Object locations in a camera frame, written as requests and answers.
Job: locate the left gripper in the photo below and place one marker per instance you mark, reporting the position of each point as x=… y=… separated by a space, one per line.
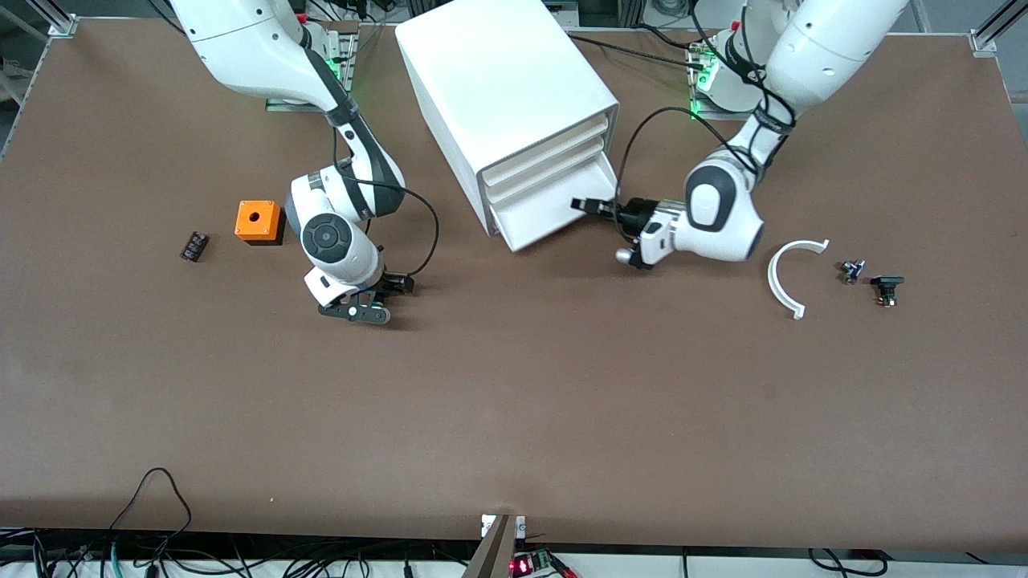
x=637 y=213

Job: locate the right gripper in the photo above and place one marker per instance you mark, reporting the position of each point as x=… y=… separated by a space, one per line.
x=394 y=282

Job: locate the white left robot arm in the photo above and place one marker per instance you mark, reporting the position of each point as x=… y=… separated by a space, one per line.
x=835 y=48

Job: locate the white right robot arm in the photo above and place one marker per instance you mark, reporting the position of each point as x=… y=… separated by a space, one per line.
x=241 y=40

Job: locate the white curved plastic clip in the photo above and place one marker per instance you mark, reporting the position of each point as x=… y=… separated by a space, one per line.
x=773 y=277

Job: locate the dark cylindrical capacitor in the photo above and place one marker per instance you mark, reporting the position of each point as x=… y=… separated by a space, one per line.
x=194 y=246

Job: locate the small grey metal knob part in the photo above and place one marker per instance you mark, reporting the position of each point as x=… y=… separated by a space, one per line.
x=852 y=271

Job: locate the grey aluminium beam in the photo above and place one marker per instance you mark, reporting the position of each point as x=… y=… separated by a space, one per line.
x=491 y=554

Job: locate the red display electronics module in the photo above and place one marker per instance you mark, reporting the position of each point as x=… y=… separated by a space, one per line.
x=534 y=564

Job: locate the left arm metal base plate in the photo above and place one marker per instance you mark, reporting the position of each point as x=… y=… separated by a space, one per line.
x=723 y=115

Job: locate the orange button enclosure box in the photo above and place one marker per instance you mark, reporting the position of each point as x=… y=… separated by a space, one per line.
x=255 y=218

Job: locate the small black switch part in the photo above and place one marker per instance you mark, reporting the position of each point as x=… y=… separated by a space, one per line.
x=887 y=285

